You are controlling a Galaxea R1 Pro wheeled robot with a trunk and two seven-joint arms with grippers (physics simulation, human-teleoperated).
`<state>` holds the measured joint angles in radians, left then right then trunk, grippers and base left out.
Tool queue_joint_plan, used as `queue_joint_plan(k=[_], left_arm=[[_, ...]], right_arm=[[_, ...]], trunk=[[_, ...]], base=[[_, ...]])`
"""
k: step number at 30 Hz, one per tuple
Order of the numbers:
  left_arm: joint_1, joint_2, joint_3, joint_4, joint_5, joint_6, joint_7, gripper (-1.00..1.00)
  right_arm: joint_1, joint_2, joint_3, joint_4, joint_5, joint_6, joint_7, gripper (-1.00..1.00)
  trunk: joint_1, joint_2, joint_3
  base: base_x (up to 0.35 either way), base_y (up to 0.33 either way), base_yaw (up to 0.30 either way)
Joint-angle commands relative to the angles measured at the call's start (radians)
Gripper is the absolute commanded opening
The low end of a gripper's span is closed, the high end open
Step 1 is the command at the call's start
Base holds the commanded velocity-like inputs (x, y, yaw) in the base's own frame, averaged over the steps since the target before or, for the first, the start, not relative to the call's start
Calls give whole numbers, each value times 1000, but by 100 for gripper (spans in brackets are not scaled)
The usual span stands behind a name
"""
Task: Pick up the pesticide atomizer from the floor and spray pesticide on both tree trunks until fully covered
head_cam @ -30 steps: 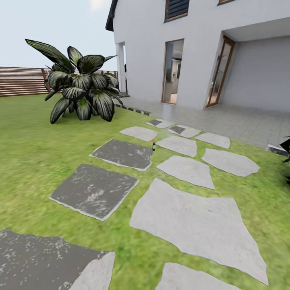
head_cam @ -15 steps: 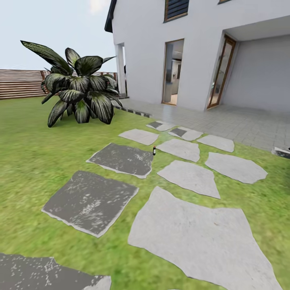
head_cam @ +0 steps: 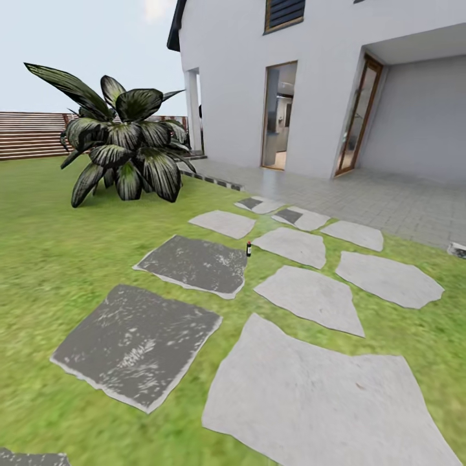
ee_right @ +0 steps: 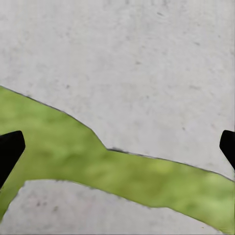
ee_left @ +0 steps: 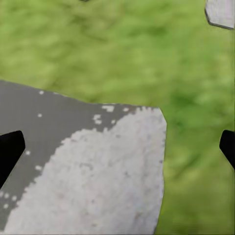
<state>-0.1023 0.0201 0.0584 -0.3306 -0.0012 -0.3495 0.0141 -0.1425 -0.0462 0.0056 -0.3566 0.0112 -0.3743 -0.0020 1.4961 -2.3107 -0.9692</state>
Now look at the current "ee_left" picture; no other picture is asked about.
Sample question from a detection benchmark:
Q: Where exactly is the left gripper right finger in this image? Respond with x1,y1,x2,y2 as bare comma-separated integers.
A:
220,130,235,169

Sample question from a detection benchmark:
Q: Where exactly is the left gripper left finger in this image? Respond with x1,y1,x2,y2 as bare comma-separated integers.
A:
0,130,25,189

